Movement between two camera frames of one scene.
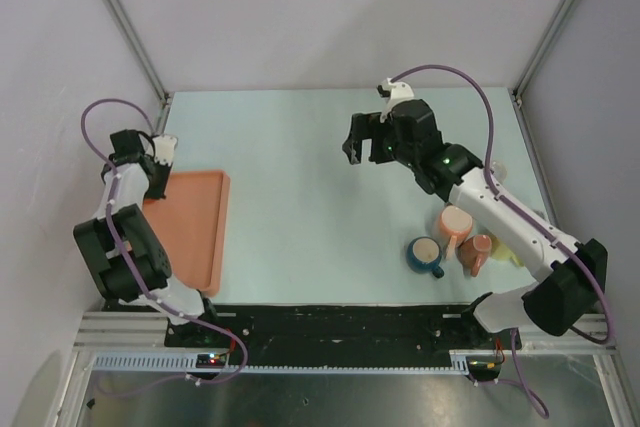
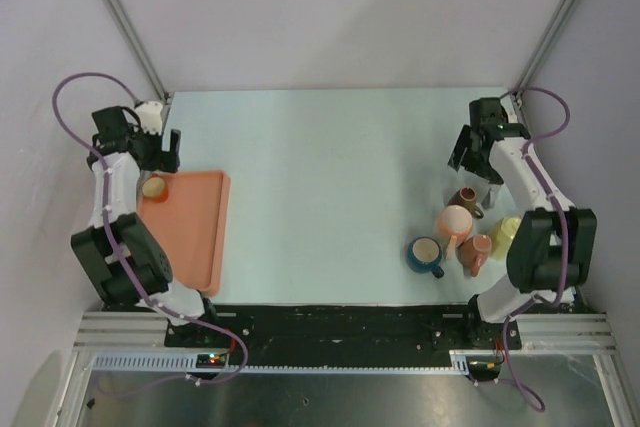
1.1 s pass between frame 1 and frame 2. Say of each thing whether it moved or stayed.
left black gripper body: moved
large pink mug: stayed
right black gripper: moved
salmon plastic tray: stayed
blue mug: stayed
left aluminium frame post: stayed
